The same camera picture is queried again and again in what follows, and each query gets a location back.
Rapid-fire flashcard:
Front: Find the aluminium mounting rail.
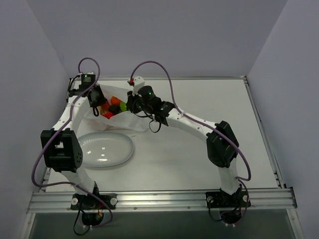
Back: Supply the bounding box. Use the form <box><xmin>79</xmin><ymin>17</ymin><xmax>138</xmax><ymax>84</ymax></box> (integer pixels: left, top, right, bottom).
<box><xmin>27</xmin><ymin>189</ymin><xmax>297</xmax><ymax>213</ymax></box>

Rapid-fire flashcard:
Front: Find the orange fake fruit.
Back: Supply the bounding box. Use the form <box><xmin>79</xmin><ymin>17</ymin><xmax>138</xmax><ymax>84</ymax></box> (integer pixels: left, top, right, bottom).
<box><xmin>111</xmin><ymin>97</ymin><xmax>122</xmax><ymax>106</ymax></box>

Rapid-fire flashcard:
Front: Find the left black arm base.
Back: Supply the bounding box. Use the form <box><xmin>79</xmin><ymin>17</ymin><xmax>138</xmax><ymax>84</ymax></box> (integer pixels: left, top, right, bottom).
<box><xmin>70</xmin><ymin>193</ymin><xmax>118</xmax><ymax>227</ymax></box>

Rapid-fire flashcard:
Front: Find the green fake fruit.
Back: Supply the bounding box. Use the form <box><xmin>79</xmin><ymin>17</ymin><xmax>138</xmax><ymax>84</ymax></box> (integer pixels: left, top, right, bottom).
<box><xmin>120</xmin><ymin>102</ymin><xmax>128</xmax><ymax>112</ymax></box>

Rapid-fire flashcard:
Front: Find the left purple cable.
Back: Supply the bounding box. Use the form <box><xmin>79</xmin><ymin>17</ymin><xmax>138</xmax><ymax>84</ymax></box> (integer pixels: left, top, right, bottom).
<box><xmin>31</xmin><ymin>57</ymin><xmax>113</xmax><ymax>229</ymax></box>

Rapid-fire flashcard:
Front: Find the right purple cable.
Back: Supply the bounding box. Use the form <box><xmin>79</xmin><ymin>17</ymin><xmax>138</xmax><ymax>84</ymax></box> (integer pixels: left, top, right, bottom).
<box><xmin>128</xmin><ymin>60</ymin><xmax>251</xmax><ymax>222</ymax></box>

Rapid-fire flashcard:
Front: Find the white plastic bag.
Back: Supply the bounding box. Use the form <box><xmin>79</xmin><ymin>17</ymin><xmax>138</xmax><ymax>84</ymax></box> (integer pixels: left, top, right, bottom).
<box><xmin>83</xmin><ymin>84</ymin><xmax>149</xmax><ymax>132</ymax></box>

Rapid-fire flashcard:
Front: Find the dark fake fruit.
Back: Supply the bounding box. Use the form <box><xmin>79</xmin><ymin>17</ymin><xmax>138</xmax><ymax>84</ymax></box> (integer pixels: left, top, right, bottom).
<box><xmin>108</xmin><ymin>105</ymin><xmax>121</xmax><ymax>115</ymax></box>

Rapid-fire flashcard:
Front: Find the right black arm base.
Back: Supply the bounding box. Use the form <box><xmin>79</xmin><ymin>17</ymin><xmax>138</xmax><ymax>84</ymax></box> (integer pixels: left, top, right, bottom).
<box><xmin>205</xmin><ymin>189</ymin><xmax>251</xmax><ymax>227</ymax></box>

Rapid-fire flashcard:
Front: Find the red fake apple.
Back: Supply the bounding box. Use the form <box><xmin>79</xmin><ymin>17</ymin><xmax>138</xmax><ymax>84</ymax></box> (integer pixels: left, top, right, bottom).
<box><xmin>102</xmin><ymin>112</ymin><xmax>114</xmax><ymax>119</ymax></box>

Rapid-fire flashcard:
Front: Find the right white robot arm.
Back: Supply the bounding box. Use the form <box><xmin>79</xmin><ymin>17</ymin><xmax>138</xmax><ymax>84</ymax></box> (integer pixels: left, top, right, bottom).
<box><xmin>126</xmin><ymin>86</ymin><xmax>239</xmax><ymax>206</ymax></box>

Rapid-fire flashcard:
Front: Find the purple cable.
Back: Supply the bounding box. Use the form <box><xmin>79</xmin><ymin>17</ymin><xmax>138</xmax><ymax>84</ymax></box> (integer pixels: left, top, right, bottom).
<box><xmin>128</xmin><ymin>60</ymin><xmax>251</xmax><ymax>222</ymax></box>
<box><xmin>31</xmin><ymin>57</ymin><xmax>113</xmax><ymax>229</ymax></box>

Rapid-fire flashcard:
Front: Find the white oval plate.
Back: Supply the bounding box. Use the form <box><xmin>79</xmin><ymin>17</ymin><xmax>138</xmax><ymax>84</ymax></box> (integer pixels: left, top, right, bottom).
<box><xmin>78</xmin><ymin>131</ymin><xmax>134</xmax><ymax>168</ymax></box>

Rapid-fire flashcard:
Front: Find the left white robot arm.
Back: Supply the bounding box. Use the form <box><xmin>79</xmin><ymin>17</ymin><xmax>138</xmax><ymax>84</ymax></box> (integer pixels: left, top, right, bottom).
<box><xmin>40</xmin><ymin>72</ymin><xmax>106</xmax><ymax>209</ymax></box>

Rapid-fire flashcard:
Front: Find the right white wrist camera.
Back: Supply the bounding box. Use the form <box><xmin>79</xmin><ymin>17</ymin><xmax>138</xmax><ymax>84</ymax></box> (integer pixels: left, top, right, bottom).
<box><xmin>128</xmin><ymin>76</ymin><xmax>145</xmax><ymax>96</ymax></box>

